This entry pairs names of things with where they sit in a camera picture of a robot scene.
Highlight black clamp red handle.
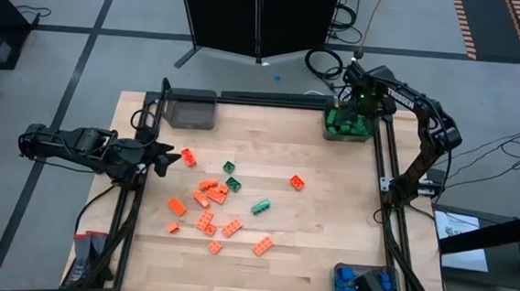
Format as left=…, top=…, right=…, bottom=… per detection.
left=87, top=230, right=110, bottom=283
left=70, top=232, right=92, bottom=286

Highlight black cable bundle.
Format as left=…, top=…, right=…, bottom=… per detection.
left=329, top=0, right=366, bottom=47

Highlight small blue toy brick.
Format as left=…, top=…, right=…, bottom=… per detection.
left=376, top=271, right=393, bottom=291

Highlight grey side table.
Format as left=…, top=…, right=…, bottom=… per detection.
left=427, top=202, right=520, bottom=291

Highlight black stand beam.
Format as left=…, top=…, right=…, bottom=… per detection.
left=438, top=202, right=520, bottom=261

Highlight thin black floor cable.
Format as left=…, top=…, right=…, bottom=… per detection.
left=15, top=4, right=53, bottom=27

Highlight white cable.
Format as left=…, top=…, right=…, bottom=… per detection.
left=304, top=88, right=334, bottom=99

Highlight black partition panel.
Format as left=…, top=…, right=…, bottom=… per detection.
left=172, top=0, right=342, bottom=81

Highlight narrow green toy brick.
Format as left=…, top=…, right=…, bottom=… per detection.
left=352, top=114, right=370, bottom=136

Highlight coiled black cable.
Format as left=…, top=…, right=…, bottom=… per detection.
left=302, top=47, right=348, bottom=82

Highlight black arm base cable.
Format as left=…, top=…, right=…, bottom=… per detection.
left=73, top=180, right=119, bottom=238

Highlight yellow cable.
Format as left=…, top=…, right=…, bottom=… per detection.
left=356, top=0, right=389, bottom=59

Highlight black metal table frame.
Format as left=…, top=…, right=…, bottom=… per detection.
left=59, top=71, right=466, bottom=291

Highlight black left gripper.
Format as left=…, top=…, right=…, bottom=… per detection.
left=116, top=136, right=183, bottom=185

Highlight white paper sheet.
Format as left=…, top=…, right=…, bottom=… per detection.
left=429, top=210, right=493, bottom=274

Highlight grey translucent plastic bin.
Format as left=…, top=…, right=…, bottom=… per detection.
left=330, top=262, right=402, bottom=291
left=163, top=87, right=219, bottom=133
left=322, top=99, right=381, bottom=145

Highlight black cable bunch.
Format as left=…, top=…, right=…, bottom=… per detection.
left=439, top=121, right=520, bottom=195

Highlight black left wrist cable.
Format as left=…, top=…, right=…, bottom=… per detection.
left=129, top=107, right=162, bottom=145

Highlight dark mat orange stripes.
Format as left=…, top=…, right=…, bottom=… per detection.
left=447, top=0, right=520, bottom=64

